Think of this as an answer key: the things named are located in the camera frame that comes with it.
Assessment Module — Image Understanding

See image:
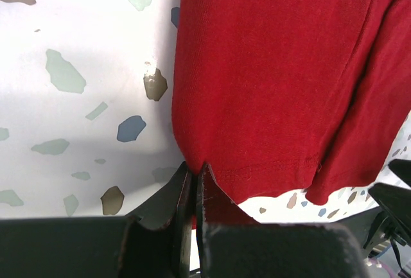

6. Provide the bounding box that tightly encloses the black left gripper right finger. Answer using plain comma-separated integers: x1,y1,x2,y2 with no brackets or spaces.
196,164,366,277

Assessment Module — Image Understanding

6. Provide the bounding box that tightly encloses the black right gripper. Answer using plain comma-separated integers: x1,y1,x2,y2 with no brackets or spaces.
346,159,410,258

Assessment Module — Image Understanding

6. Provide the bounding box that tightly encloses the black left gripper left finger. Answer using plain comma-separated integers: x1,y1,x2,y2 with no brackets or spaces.
1,164,193,277

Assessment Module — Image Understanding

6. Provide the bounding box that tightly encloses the red t shirt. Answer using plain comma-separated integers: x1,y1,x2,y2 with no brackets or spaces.
170,0,411,207

